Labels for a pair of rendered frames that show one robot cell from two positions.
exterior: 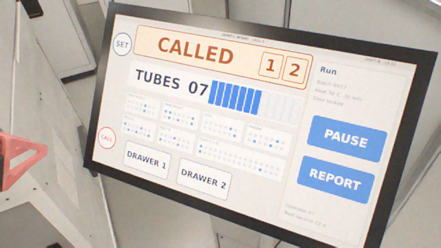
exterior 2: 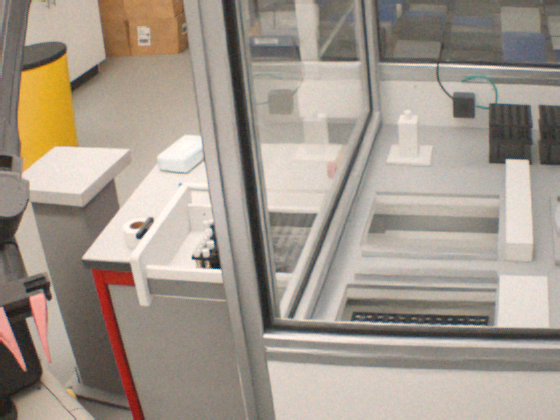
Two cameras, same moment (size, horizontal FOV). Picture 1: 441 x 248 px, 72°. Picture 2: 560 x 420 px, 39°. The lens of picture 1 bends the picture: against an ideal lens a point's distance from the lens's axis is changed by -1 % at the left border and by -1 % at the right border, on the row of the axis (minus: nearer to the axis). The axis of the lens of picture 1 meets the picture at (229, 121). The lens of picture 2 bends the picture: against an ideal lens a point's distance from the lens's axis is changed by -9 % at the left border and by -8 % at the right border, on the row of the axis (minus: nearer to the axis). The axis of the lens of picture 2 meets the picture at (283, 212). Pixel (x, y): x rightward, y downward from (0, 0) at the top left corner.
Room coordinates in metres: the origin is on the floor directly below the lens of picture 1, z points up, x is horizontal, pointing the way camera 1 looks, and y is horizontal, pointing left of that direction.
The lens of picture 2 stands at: (1.01, -0.10, 1.67)
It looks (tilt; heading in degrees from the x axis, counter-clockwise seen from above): 28 degrees down; 130
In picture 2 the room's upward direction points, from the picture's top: 6 degrees counter-clockwise
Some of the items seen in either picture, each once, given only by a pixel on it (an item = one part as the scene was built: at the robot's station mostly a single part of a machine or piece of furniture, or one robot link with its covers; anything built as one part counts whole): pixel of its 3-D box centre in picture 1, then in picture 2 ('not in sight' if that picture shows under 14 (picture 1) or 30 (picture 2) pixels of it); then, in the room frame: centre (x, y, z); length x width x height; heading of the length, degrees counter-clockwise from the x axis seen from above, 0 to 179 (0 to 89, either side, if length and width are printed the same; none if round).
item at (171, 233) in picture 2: not in sight; (165, 242); (-0.09, 0.84, 0.87); 0.29 x 0.02 x 0.11; 113
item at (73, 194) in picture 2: not in sight; (92, 280); (-0.82, 1.14, 0.38); 0.30 x 0.30 x 0.76; 18
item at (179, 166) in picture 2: not in sight; (185, 153); (-0.51, 1.32, 0.78); 0.15 x 0.10 x 0.04; 102
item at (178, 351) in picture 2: not in sight; (257, 325); (-0.24, 1.22, 0.38); 0.62 x 0.58 x 0.76; 113
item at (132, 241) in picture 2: not in sight; (138, 232); (-0.31, 0.95, 0.78); 0.07 x 0.07 x 0.04
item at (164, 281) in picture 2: not in sight; (269, 252); (0.10, 0.92, 0.86); 0.40 x 0.26 x 0.06; 23
